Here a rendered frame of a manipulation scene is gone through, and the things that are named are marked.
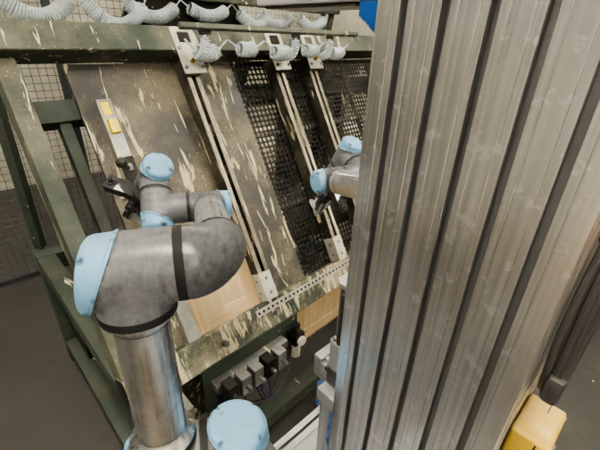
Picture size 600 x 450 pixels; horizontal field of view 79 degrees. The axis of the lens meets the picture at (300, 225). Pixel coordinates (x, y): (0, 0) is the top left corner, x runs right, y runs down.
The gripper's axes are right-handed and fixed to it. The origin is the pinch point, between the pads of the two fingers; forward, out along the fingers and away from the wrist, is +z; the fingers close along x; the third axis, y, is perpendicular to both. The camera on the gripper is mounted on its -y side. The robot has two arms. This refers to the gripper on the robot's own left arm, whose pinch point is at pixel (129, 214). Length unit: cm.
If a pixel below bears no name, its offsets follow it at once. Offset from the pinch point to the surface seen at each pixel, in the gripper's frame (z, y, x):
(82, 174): 19.1, -22.9, 12.5
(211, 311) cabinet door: 28, 44, -5
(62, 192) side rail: 10.7, -21.3, -0.6
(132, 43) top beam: -5, -36, 57
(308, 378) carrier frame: 77, 124, 4
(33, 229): 112, -46, 13
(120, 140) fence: 8.8, -19.1, 26.8
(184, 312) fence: 24.5, 34.3, -11.9
